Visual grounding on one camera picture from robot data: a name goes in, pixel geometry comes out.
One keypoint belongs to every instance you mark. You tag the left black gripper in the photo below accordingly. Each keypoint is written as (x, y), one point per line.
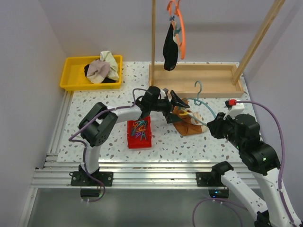
(170, 117)

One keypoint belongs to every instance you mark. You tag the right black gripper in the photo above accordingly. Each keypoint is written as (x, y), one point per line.
(215, 126)

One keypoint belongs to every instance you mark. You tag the yellow clothespin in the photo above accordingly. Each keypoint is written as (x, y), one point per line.
(184, 113)

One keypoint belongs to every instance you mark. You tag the brown orange underwear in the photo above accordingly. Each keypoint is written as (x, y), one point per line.
(185, 127)

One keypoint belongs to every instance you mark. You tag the teal plastic hanger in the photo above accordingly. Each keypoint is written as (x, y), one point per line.
(195, 120)

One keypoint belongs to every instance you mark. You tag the dark teal clothespin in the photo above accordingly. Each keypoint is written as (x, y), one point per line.
(134, 129)

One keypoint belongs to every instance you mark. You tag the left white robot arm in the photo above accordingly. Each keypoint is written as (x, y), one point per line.
(96, 126)

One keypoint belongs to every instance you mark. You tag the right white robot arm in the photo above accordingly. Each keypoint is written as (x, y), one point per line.
(273, 209)

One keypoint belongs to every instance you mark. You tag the black underwear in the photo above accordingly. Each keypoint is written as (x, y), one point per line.
(170, 48)

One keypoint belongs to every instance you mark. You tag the orange plastic hanger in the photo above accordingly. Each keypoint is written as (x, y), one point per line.
(176, 19)

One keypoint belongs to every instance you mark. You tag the orange clothespin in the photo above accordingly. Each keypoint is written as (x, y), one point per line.
(140, 128)

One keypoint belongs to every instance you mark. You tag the grey clothespin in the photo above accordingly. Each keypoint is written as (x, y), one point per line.
(142, 136)

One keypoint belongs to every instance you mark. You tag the wooden rack base tray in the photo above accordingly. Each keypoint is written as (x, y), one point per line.
(191, 80)

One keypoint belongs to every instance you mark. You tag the red plastic bin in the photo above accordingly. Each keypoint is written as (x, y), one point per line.
(133, 142)

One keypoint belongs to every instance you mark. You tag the pale green cloth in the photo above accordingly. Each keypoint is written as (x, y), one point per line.
(111, 62)

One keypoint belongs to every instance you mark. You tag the yellow plastic tray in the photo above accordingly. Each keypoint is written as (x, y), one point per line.
(74, 79)

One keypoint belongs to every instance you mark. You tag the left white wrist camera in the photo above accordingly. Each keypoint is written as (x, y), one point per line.
(164, 93)

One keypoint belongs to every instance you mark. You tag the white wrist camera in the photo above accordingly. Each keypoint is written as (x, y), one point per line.
(164, 93)
(234, 108)

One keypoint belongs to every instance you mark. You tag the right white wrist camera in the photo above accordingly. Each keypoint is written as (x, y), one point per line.
(234, 108)

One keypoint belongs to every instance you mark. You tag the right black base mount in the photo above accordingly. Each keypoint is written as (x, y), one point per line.
(208, 179)

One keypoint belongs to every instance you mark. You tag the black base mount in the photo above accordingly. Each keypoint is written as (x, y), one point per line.
(80, 178)
(208, 179)

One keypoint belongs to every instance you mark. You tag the left wooden rack post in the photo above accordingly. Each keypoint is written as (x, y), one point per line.
(153, 39)

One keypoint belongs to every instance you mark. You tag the wooden rack post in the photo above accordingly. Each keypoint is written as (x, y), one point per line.
(267, 22)
(153, 39)

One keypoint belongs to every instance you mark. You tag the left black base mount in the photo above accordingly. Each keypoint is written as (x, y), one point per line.
(80, 178)

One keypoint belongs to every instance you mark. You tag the right wooden rack post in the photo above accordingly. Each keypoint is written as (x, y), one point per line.
(267, 22)

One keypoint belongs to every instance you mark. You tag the aluminium rail frame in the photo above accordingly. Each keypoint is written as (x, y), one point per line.
(171, 162)

